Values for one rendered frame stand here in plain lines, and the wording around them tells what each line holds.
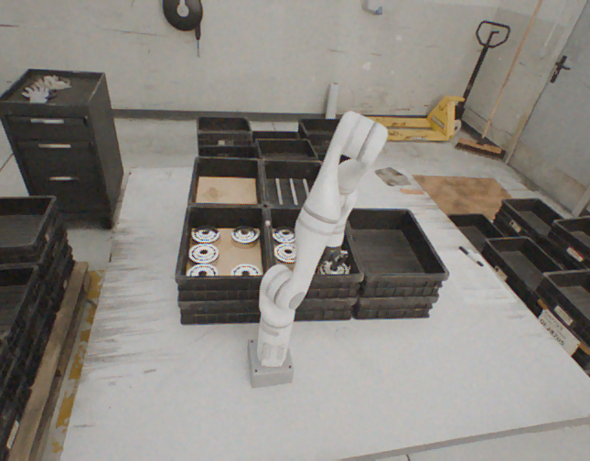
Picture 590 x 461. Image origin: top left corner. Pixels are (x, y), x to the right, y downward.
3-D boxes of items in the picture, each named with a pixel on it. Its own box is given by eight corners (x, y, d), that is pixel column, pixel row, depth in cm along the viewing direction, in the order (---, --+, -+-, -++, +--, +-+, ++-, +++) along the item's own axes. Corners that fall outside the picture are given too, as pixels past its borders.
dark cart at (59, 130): (116, 232, 275) (88, 104, 221) (43, 235, 265) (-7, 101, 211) (126, 187, 321) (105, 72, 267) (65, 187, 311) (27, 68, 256)
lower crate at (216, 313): (268, 325, 136) (271, 302, 129) (179, 328, 131) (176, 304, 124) (262, 251, 167) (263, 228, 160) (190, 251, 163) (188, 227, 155)
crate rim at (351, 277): (364, 282, 128) (365, 276, 127) (273, 283, 124) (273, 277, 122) (338, 212, 160) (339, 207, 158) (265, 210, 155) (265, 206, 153)
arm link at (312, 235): (323, 224, 88) (295, 204, 93) (278, 318, 97) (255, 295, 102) (346, 224, 95) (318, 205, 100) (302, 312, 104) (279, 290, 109)
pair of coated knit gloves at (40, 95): (49, 105, 223) (48, 100, 221) (11, 104, 218) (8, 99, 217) (60, 91, 242) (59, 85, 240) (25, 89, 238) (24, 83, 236)
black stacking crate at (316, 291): (358, 301, 134) (364, 277, 127) (271, 303, 130) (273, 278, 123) (334, 230, 165) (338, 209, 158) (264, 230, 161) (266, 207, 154)
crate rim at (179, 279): (273, 283, 124) (273, 277, 122) (174, 284, 119) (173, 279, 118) (265, 210, 155) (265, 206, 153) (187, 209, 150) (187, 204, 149)
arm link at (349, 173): (368, 176, 109) (340, 163, 110) (396, 121, 83) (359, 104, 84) (354, 203, 106) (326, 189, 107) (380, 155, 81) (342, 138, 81)
